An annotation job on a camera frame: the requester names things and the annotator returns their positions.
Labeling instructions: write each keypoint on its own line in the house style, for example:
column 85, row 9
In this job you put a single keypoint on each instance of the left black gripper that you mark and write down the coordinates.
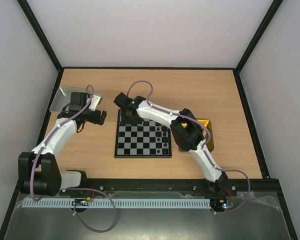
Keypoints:
column 95, row 119

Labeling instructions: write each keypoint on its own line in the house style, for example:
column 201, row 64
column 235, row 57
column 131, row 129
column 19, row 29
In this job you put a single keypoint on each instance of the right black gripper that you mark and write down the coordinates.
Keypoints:
column 129, row 117

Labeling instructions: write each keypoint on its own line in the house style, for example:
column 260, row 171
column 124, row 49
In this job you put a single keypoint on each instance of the black magnetic chess board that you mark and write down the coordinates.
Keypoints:
column 148, row 139

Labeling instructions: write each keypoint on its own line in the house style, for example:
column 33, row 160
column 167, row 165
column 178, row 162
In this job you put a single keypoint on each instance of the gold metal tin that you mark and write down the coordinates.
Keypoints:
column 207, row 123

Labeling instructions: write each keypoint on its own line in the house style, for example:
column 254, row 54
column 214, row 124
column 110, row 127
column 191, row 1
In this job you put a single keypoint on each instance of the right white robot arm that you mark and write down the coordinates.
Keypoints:
column 188, row 133

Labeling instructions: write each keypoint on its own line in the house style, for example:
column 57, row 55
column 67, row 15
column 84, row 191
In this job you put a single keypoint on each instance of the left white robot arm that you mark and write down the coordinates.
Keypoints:
column 38, row 171

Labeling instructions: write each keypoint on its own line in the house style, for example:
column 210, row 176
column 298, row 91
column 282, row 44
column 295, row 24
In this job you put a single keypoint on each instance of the silver metal tray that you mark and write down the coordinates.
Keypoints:
column 63, row 97

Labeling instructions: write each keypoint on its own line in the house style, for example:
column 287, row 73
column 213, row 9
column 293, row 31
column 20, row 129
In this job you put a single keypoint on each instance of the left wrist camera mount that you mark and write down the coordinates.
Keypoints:
column 95, row 100

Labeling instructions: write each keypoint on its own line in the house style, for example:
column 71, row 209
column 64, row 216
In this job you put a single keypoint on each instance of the black frame enclosure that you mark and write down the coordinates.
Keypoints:
column 236, row 72

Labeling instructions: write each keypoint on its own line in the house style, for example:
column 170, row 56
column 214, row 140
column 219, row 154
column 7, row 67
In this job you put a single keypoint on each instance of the white slotted cable duct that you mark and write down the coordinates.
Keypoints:
column 119, row 203

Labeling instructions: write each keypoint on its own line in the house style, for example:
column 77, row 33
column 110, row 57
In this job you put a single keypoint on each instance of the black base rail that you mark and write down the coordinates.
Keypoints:
column 194, row 187

